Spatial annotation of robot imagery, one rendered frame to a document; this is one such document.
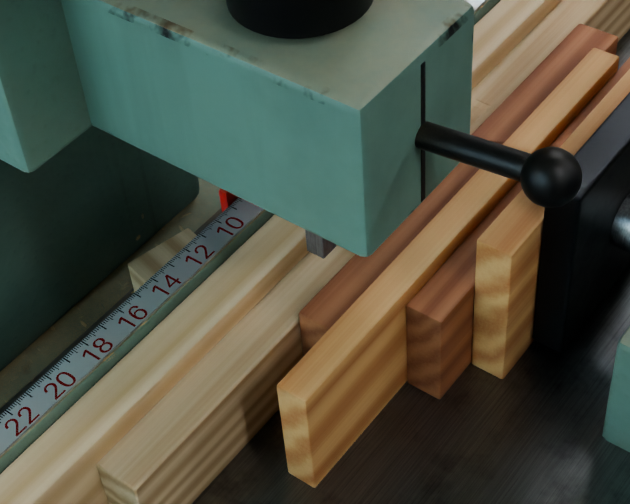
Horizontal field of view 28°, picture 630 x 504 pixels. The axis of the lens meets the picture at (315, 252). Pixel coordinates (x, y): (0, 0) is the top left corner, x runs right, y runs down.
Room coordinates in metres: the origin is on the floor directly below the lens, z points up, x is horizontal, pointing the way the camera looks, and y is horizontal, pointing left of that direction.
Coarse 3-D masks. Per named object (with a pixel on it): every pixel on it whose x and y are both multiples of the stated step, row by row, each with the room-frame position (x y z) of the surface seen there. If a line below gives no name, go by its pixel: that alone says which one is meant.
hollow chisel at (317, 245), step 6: (306, 234) 0.36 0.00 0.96; (312, 234) 0.36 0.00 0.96; (306, 240) 0.36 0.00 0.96; (312, 240) 0.36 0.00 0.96; (318, 240) 0.36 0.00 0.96; (324, 240) 0.36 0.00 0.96; (312, 246) 0.36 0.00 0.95; (318, 246) 0.36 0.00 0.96; (324, 246) 0.36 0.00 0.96; (330, 246) 0.36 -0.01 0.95; (312, 252) 0.36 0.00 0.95; (318, 252) 0.36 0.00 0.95; (324, 252) 0.36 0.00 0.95
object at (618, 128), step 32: (608, 128) 0.37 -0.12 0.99; (608, 160) 0.35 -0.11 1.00; (608, 192) 0.35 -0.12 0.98; (544, 224) 0.34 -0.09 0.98; (576, 224) 0.33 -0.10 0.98; (608, 224) 0.35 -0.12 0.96; (544, 256) 0.34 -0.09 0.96; (576, 256) 0.33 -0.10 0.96; (608, 256) 0.36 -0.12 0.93; (544, 288) 0.34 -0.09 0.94; (576, 288) 0.34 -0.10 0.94; (608, 288) 0.36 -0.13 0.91; (544, 320) 0.34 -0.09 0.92; (576, 320) 0.34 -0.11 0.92
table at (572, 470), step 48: (624, 48) 0.54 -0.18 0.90; (624, 288) 0.37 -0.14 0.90; (576, 336) 0.35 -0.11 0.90; (480, 384) 0.32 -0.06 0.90; (528, 384) 0.32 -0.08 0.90; (576, 384) 0.32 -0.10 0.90; (384, 432) 0.30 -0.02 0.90; (432, 432) 0.30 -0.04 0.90; (480, 432) 0.30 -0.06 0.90; (528, 432) 0.30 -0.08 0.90; (576, 432) 0.30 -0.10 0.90; (240, 480) 0.29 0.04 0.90; (288, 480) 0.28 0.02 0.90; (336, 480) 0.28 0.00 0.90; (384, 480) 0.28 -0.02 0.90; (432, 480) 0.28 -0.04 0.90; (480, 480) 0.28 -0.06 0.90; (528, 480) 0.27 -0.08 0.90; (576, 480) 0.27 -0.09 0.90; (624, 480) 0.27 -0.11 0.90
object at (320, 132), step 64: (64, 0) 0.39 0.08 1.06; (128, 0) 0.38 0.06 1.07; (192, 0) 0.37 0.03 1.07; (384, 0) 0.36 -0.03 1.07; (448, 0) 0.36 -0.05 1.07; (128, 64) 0.37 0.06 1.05; (192, 64) 0.35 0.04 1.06; (256, 64) 0.33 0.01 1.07; (320, 64) 0.33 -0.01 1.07; (384, 64) 0.33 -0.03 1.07; (448, 64) 0.34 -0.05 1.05; (128, 128) 0.38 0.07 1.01; (192, 128) 0.35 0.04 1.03; (256, 128) 0.33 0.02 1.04; (320, 128) 0.32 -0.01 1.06; (384, 128) 0.31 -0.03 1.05; (256, 192) 0.34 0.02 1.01; (320, 192) 0.32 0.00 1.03; (384, 192) 0.31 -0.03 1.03
